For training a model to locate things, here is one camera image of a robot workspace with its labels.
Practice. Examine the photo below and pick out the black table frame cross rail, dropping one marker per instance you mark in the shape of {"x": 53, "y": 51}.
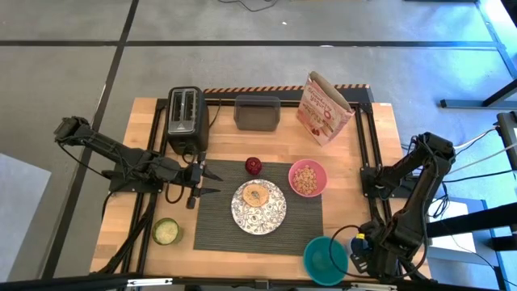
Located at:
{"x": 291, "y": 102}

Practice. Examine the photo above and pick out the toasted bagel half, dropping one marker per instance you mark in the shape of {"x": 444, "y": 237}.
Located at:
{"x": 255, "y": 195}

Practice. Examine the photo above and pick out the teal bowl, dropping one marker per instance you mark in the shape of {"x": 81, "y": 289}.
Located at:
{"x": 321, "y": 260}

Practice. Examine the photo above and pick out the cereal rings heap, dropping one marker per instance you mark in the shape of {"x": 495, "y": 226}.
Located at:
{"x": 305, "y": 180}

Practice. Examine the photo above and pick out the pink strawberry yogurt cereal bag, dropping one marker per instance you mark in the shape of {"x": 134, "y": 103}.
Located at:
{"x": 323, "y": 113}

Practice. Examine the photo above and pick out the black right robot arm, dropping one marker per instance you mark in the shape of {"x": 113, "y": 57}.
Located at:
{"x": 420, "y": 194}

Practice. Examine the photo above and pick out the black aluminium crossbar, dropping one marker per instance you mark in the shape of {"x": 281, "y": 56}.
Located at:
{"x": 60, "y": 283}

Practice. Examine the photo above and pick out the hazard-striped black floor mat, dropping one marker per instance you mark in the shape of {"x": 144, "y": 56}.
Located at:
{"x": 250, "y": 92}

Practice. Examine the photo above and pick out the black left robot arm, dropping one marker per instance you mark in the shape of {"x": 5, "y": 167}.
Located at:
{"x": 121, "y": 155}

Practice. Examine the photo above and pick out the white box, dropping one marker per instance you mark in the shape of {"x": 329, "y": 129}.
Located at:
{"x": 456, "y": 242}

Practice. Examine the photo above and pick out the grey desk foot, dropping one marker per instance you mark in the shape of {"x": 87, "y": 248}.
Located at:
{"x": 468, "y": 104}

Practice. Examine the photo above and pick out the grey woven placemat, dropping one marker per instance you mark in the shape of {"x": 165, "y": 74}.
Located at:
{"x": 214, "y": 226}

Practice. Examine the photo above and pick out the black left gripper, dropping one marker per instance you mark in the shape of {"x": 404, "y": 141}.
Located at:
{"x": 194, "y": 175}

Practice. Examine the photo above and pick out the green drinking glass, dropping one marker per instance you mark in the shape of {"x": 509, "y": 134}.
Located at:
{"x": 166, "y": 231}

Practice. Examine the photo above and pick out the black desk leg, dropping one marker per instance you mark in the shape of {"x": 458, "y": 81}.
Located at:
{"x": 472, "y": 220}

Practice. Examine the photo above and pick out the silver metal bracket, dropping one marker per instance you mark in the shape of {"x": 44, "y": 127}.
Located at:
{"x": 149, "y": 282}
{"x": 373, "y": 287}

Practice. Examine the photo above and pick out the red apple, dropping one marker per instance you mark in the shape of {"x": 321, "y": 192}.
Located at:
{"x": 253, "y": 166}

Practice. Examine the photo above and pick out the black two-slot toaster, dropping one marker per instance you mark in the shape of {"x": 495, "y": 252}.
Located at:
{"x": 187, "y": 117}

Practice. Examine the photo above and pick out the white blue patterned plate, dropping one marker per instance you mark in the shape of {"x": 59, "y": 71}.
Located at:
{"x": 258, "y": 220}

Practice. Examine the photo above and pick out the grey plastic bin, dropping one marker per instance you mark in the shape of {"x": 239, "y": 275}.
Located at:
{"x": 257, "y": 115}

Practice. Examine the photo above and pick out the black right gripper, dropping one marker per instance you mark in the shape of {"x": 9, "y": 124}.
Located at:
{"x": 383, "y": 250}

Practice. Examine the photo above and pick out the blue cup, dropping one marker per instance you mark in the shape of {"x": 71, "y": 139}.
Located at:
{"x": 358, "y": 245}

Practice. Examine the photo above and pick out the pink ceramic bowl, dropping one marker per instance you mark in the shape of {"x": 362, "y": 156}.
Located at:
{"x": 321, "y": 188}

